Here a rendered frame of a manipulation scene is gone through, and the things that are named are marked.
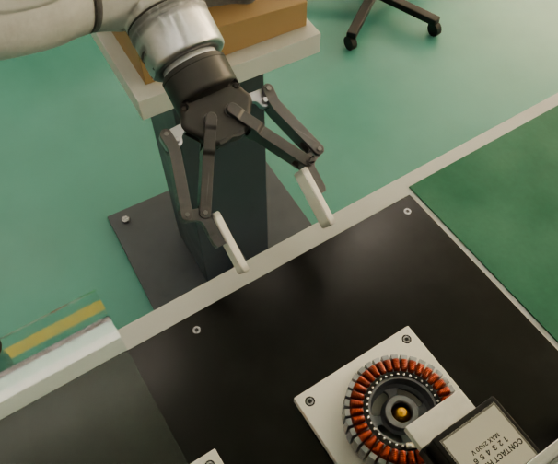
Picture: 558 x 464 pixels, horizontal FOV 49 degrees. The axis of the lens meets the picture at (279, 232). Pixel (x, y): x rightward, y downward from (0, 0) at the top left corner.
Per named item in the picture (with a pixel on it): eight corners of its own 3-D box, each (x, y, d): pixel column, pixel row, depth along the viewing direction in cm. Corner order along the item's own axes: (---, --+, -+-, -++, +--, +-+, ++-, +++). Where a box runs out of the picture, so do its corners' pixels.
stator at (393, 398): (319, 402, 62) (321, 390, 59) (405, 347, 65) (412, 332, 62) (388, 503, 56) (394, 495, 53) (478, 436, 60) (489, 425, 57)
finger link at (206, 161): (219, 112, 64) (206, 110, 63) (212, 217, 62) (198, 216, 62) (213, 123, 68) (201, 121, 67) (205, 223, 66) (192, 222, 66)
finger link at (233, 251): (218, 210, 63) (212, 213, 63) (249, 270, 63) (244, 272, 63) (214, 214, 66) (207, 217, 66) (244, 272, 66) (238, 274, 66)
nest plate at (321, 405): (293, 401, 63) (293, 397, 62) (406, 330, 67) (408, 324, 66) (382, 537, 56) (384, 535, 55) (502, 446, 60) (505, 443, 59)
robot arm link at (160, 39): (126, 52, 69) (151, 98, 69) (129, 13, 60) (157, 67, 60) (197, 23, 71) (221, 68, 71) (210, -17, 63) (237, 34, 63)
